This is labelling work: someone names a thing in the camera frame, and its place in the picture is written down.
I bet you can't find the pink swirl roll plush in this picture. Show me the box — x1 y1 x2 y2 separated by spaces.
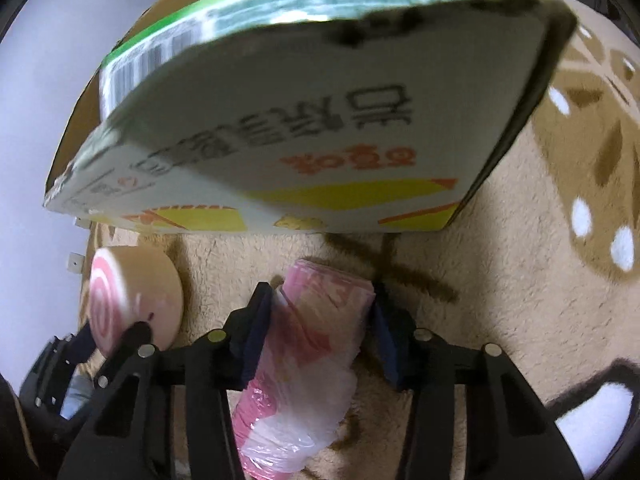
88 246 183 356

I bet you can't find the pink plastic pack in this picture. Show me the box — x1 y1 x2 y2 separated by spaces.
232 259 375 479

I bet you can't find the cardboard box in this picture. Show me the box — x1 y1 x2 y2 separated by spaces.
43 0 576 233

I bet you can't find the wall socket lower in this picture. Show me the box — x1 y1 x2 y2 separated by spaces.
66 252 86 274

